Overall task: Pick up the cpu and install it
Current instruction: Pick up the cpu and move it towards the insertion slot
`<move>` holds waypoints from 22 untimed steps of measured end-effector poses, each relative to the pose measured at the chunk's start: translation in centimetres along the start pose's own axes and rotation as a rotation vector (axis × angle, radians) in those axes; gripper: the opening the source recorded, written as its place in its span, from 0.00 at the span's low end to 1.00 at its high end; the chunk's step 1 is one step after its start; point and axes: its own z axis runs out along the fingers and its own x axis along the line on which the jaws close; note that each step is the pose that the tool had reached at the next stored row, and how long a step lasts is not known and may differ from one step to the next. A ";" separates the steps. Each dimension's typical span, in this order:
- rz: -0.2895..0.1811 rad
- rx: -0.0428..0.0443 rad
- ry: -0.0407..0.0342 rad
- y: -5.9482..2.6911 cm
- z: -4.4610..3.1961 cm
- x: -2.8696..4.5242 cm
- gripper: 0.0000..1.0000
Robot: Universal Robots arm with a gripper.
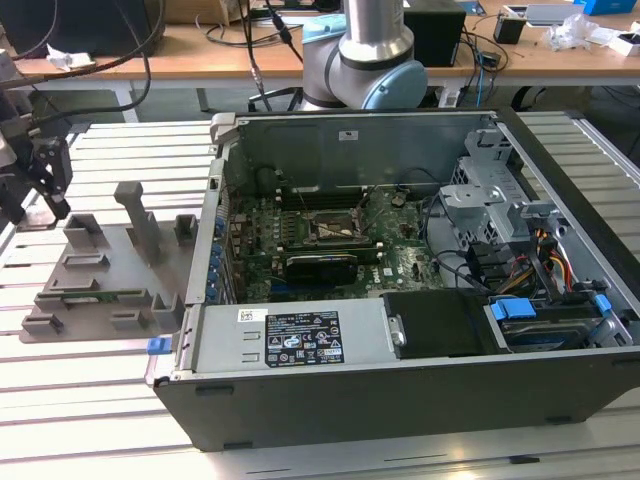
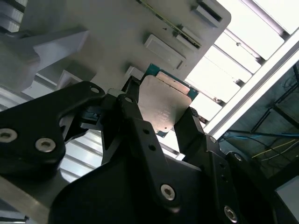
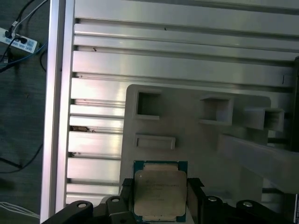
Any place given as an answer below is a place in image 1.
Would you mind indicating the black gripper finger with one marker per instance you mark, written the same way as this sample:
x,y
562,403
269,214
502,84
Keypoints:
x,y
12,197
55,165

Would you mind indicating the CPU socket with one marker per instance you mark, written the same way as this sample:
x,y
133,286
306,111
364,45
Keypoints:
x,y
330,227

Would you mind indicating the crumpled white paper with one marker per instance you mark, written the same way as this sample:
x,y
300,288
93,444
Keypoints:
x,y
70,56

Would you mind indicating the large black box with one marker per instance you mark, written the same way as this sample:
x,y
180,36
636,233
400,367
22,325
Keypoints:
x,y
75,25

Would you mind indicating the grey parts rack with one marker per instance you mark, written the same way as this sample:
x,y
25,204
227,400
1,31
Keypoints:
x,y
125,280

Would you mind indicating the long wooden desk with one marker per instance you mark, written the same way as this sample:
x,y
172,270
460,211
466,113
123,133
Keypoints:
x,y
200,60

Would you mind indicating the blue case latch clip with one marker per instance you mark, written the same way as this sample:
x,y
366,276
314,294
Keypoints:
x,y
156,346

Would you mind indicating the brown cardboard box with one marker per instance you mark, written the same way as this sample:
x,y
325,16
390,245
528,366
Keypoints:
x,y
210,10

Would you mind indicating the silver power supply unit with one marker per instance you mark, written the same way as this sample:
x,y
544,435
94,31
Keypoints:
x,y
225,335

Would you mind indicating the black graphics card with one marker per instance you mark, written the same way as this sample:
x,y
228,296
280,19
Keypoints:
x,y
320,270

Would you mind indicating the white case label sticker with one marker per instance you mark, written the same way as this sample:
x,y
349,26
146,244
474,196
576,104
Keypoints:
x,y
349,136

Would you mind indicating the pale blue device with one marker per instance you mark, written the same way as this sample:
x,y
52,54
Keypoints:
x,y
322,27

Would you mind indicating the round coin battery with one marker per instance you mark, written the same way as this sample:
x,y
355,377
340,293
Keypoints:
x,y
397,200

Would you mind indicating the green motherboard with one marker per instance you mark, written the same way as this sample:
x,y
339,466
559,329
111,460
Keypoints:
x,y
405,260

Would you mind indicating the black speaker box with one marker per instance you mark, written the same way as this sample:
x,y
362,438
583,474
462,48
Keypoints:
x,y
435,37

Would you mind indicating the open black PC case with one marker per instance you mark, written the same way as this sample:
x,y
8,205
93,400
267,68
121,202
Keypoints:
x,y
380,405

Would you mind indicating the black drive bay cover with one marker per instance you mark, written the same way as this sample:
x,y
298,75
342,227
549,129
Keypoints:
x,y
435,325

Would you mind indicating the silver drive cage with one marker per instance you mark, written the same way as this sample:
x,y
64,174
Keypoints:
x,y
480,200

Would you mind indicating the hard disk in blue carrier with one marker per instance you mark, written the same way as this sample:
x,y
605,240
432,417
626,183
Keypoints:
x,y
540,325

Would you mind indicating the white flat tray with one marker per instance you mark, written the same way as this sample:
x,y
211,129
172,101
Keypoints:
x,y
555,14

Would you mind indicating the clear plastic bag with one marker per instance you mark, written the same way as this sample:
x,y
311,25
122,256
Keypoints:
x,y
575,32

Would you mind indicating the blue cardboard box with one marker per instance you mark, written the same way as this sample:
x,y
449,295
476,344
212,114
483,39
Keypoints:
x,y
595,7

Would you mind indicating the small blue clip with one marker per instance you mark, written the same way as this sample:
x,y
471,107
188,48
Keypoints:
x,y
602,303

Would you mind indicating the white cardboard box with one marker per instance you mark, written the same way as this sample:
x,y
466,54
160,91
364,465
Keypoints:
x,y
625,44

